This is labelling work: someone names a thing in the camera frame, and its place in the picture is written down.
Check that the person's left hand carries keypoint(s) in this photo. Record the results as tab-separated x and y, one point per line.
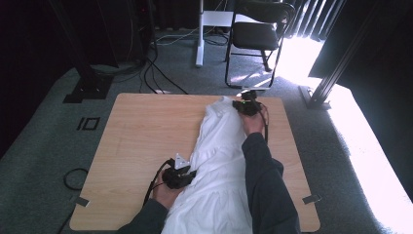
164	195

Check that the white desk frame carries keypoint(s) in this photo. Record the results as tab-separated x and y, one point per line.
199	48

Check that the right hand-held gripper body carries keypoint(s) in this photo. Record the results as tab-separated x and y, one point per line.
250	107

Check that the grey tape piece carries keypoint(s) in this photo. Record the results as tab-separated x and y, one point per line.
311	199
82	201

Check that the black metal stand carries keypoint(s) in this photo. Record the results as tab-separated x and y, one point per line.
87	84

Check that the white skirt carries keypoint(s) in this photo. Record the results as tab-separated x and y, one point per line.
217	162

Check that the striped window curtain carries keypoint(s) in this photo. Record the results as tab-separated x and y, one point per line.
308	19

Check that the black folding chair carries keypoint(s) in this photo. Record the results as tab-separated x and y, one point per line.
255	35

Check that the person's right hand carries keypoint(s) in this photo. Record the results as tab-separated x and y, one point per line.
253	125

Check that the aluminium profile stand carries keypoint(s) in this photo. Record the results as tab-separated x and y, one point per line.
324	87

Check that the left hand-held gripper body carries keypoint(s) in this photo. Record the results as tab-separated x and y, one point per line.
175	178

